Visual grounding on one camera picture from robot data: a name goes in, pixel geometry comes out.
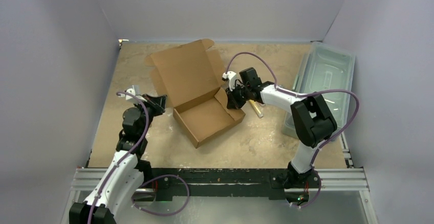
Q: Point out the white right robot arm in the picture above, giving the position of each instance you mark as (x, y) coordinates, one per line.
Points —
(312, 118)

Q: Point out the yellow marker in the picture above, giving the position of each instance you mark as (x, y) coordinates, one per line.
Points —
(256, 108)

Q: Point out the clear plastic storage bin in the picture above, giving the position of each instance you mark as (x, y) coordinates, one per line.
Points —
(326, 67)

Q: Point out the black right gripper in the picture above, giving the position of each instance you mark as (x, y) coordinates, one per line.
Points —
(235, 96)

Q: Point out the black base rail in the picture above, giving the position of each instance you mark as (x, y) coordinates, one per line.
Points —
(167, 183)

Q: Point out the brown cardboard box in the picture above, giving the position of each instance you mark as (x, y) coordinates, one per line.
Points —
(191, 76)

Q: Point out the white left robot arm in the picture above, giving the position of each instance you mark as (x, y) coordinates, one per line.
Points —
(127, 170)

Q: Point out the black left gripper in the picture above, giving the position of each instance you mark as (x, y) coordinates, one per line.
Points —
(156, 103)

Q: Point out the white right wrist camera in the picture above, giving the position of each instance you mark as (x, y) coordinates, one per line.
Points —
(230, 79)

